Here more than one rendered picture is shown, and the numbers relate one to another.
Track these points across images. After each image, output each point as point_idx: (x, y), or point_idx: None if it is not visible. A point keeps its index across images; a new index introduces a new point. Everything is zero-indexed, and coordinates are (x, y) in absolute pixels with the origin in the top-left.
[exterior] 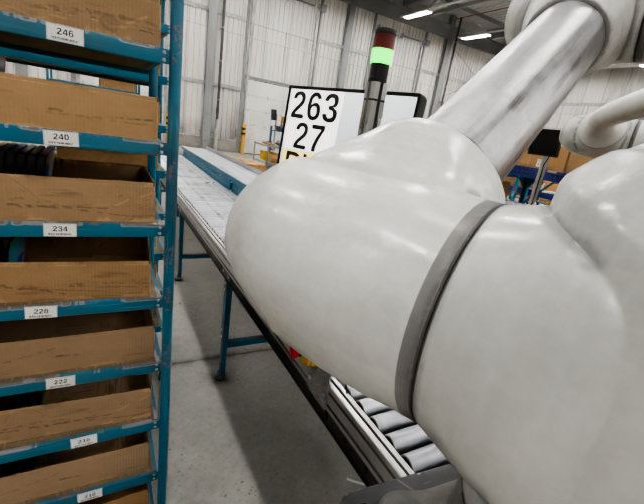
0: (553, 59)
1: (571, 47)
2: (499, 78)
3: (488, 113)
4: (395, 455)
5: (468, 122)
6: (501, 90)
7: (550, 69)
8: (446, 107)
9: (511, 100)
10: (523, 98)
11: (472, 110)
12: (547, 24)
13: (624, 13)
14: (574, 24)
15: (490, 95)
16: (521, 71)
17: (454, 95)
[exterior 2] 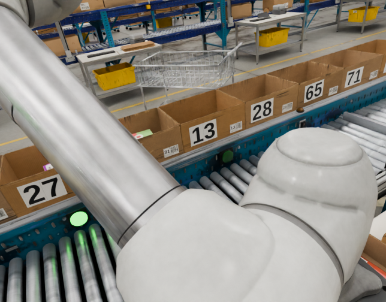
0: (79, 81)
1: (61, 61)
2: (102, 126)
3: (148, 160)
4: None
5: (159, 177)
6: (121, 135)
7: (90, 91)
8: (121, 178)
9: (131, 138)
10: (125, 129)
11: (144, 167)
12: (21, 45)
13: (20, 5)
14: (32, 36)
15: (126, 145)
16: (97, 109)
17: (93, 161)
